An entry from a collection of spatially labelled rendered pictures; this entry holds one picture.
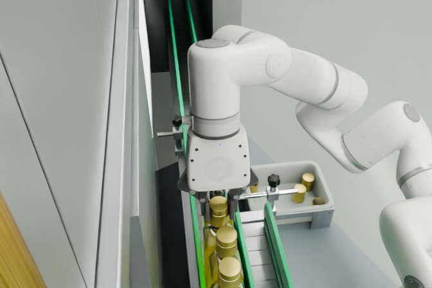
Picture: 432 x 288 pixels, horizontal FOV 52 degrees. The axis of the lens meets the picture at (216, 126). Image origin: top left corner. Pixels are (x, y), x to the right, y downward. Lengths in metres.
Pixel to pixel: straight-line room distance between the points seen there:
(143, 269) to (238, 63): 0.32
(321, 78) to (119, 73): 0.34
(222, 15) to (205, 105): 1.09
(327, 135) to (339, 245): 0.43
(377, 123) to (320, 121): 0.10
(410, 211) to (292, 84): 0.29
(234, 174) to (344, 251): 0.61
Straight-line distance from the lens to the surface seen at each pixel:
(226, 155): 0.69
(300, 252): 1.23
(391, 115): 0.90
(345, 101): 0.84
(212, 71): 0.62
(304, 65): 0.79
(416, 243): 0.81
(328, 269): 1.22
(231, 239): 0.73
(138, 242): 0.61
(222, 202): 0.77
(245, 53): 0.64
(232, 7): 1.70
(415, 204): 0.85
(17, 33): 0.27
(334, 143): 0.92
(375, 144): 0.91
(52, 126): 0.32
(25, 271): 0.19
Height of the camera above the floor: 1.77
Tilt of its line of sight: 41 degrees down
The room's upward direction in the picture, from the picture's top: straight up
